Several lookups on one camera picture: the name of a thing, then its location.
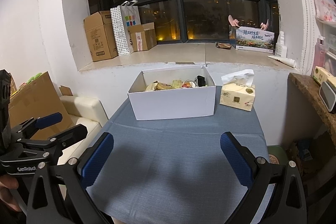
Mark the dark snack packet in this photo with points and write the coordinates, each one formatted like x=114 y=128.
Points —
x=201 y=81

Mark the green paper stack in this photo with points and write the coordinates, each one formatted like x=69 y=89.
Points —
x=29 y=80

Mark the person's left hand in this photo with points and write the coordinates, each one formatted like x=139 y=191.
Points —
x=8 y=192

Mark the white cardboard box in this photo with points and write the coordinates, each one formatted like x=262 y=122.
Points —
x=173 y=103

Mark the pink bottle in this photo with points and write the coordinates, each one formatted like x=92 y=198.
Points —
x=319 y=56

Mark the small yellow tissue pack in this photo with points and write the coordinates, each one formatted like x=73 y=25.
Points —
x=320 y=75

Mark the tall brown cardboard box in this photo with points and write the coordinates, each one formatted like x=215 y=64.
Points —
x=101 y=35

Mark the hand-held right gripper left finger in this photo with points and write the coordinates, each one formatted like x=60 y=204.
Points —
x=97 y=158

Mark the white dotted paper bag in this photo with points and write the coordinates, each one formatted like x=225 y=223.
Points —
x=124 y=27

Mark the green stool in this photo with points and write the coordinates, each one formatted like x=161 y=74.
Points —
x=277 y=154

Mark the white leather ottoman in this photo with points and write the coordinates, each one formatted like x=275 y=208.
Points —
x=84 y=113

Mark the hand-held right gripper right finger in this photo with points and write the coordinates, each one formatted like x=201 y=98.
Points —
x=235 y=158

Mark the clear yellow snack packet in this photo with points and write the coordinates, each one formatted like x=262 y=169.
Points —
x=177 y=83

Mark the blue grey tablecloth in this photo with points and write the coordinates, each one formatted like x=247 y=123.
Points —
x=178 y=161

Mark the brown packet on sill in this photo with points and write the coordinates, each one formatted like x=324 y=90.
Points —
x=223 y=45

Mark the white plastic bottle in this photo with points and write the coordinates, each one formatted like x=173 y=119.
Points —
x=281 y=45

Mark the landscape print box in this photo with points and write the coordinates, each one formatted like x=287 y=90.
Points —
x=254 y=40

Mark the floral pink box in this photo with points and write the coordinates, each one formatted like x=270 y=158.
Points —
x=325 y=10

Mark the white tube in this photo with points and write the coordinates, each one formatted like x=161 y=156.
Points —
x=283 y=61

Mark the white rounded device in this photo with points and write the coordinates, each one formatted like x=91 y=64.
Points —
x=328 y=94

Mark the red white snack packet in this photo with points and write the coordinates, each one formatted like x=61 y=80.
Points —
x=189 y=85

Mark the brown stone shelf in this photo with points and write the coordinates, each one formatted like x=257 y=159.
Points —
x=312 y=98

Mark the brown box beside sofa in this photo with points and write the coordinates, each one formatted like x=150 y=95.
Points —
x=39 y=103

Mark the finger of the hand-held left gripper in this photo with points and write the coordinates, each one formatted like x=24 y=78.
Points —
x=73 y=133
x=48 y=119

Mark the open brown cardboard box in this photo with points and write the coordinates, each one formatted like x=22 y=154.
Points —
x=143 y=37

